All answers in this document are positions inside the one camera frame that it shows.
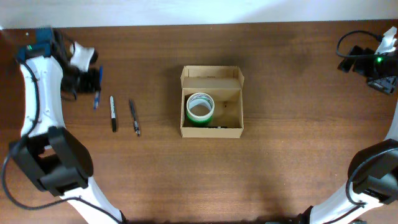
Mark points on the brown cardboard box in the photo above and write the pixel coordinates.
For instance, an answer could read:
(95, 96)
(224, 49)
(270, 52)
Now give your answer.
(225, 85)

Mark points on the black mechanical pencil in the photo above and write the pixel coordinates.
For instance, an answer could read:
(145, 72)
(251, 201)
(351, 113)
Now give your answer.
(136, 124)

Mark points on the white masking tape roll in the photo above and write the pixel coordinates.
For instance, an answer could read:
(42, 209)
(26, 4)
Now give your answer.
(203, 100)

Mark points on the blue pen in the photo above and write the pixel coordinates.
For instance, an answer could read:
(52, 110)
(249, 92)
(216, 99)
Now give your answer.
(97, 93)

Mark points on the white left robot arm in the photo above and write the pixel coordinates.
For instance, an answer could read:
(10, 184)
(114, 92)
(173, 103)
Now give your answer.
(46, 152)

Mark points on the black white marker pen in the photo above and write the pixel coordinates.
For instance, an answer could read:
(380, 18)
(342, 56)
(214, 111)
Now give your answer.
(113, 114)

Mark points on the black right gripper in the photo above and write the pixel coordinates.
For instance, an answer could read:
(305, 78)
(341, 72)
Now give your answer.
(355, 59)

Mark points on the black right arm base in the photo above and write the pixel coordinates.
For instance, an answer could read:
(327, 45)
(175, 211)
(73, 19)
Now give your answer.
(304, 218)

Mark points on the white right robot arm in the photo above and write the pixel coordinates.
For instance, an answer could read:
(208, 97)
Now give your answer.
(372, 173)

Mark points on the green tape roll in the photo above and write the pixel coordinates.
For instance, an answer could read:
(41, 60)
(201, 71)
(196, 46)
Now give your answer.
(199, 122)

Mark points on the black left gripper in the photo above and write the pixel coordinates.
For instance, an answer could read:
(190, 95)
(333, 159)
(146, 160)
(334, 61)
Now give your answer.
(88, 81)

